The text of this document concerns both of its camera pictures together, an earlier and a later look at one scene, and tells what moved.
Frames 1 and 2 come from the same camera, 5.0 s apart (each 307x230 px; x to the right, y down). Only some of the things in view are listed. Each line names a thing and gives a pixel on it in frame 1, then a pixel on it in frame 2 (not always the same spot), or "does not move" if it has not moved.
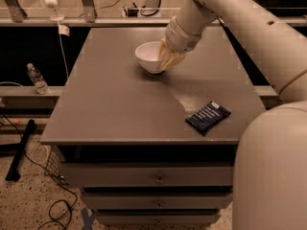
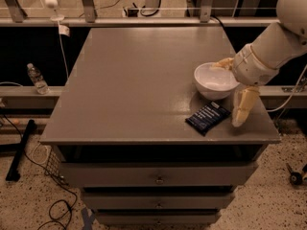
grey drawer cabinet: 122,135 does not move
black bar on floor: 13,174 does not move
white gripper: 178,37 to 250,67
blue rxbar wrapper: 207,118 does not move
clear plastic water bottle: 37,79 does not move
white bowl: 148,53 to 214,82
